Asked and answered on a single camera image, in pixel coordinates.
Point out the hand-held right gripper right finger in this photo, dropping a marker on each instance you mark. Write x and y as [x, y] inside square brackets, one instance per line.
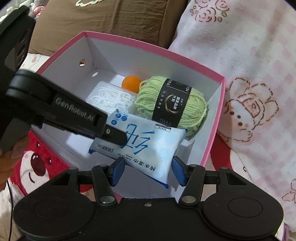
[180, 172]

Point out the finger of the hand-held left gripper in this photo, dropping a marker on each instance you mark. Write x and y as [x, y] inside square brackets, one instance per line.
[113, 135]

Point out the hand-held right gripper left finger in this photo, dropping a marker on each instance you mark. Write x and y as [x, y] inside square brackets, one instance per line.
[118, 172]

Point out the blue wet wipes pack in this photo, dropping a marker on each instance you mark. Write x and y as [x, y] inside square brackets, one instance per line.
[148, 148]

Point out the clear floss pick box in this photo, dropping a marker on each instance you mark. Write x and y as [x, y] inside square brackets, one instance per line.
[108, 97]

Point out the green yarn ball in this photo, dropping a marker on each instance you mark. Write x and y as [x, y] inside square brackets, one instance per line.
[148, 99]

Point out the pink cardboard box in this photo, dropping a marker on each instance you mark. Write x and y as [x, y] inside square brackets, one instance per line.
[215, 129]

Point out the orange makeup sponge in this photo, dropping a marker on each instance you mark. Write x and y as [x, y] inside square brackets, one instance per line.
[130, 82]

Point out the person's left hand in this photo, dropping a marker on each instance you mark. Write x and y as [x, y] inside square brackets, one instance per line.
[8, 166]

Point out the grey plush toy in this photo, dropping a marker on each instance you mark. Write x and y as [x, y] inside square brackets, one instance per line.
[38, 8]

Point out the brown pillow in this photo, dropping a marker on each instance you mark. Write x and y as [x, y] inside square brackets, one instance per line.
[115, 23]

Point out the pink checked pillow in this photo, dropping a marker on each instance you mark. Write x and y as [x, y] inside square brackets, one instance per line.
[242, 58]

